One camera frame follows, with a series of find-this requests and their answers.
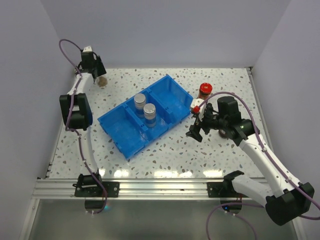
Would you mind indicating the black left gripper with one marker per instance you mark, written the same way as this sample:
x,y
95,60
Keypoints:
x,y
101,70

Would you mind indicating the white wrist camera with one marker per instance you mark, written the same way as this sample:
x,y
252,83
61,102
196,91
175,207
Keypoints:
x,y
198,107
87,49

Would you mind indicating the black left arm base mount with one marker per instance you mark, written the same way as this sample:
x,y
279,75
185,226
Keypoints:
x,y
87,187

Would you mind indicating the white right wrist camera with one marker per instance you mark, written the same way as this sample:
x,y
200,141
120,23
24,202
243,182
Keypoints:
x,y
198,107

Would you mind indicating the red-cap brown sauce jar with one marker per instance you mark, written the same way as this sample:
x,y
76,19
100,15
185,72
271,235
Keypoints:
x,y
222,134

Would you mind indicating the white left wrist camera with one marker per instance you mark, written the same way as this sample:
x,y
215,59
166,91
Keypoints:
x,y
87,49

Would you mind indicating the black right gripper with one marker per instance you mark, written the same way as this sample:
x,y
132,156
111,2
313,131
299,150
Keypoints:
x,y
195,129

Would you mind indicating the silver-lid blue-label spice jar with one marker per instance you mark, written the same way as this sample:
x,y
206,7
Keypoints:
x,y
139,103

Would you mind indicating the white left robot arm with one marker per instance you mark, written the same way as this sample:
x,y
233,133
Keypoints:
x,y
78,117

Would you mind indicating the black-cap brown spice bottle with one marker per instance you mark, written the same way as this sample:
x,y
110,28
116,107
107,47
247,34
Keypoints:
x,y
102,81

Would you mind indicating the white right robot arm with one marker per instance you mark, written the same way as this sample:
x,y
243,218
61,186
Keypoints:
x,y
284,197

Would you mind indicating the silver-lid shaker jar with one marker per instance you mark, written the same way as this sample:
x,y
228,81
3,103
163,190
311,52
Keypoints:
x,y
150,115

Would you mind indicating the red-cap dark sauce jar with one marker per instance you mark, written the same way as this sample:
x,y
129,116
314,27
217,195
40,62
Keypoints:
x,y
205,90

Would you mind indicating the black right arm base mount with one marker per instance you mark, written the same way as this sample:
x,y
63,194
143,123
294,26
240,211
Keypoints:
x,y
216,190

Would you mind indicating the aluminium front rail frame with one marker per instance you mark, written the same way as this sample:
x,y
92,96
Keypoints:
x,y
131,189

